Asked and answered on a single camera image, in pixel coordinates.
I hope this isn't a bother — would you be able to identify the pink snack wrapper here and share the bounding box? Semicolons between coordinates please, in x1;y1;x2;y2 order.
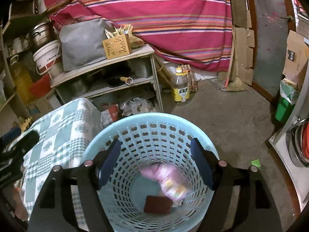
140;161;191;207

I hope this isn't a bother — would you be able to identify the light blue plastic basket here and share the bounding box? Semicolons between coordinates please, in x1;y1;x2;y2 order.
82;113;216;231

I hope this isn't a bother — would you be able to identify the cardboard box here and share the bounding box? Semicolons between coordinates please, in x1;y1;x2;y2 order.
283;30;308;89

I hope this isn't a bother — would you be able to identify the tall wooden shelf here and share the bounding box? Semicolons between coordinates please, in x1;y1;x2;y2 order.
1;0;50;121

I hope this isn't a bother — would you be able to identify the grey low shelf unit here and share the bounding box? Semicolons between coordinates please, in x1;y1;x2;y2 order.
51;44;163;112

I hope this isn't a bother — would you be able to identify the red striped cloth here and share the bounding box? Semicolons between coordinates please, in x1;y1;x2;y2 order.
44;0;232;72

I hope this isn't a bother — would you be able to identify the bamboo chopstick holder box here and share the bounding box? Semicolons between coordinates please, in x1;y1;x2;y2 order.
102;34;132;59

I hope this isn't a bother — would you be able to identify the red plastic basin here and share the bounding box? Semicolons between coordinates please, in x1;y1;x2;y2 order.
28;74;51;98

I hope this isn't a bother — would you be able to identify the green paper scrap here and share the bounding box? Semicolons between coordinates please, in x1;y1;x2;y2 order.
251;159;261;168

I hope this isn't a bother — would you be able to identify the green checkered tablecloth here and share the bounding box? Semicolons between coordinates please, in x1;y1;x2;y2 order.
20;97;102;231

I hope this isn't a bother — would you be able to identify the steel pot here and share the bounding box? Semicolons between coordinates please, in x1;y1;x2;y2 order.
29;21;57;53

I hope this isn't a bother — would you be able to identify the cooking oil bottle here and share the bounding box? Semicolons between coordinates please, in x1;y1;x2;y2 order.
171;66;190;104

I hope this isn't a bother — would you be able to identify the straw broom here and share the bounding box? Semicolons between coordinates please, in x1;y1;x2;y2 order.
224;26;248;92

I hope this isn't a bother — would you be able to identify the crumpled clear plastic bag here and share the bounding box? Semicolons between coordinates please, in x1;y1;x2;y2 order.
120;97;157;117

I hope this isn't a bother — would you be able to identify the grey fabric bag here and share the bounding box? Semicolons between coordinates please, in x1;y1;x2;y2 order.
59;18;114;72

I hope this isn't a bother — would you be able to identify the wooden handled pan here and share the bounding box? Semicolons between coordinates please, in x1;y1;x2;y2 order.
106;77;134;87

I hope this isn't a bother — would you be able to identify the green trash bin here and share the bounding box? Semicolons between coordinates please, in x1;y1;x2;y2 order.
275;78;300;124

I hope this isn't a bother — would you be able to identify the white plastic bucket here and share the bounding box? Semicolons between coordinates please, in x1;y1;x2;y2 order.
33;40;63;80

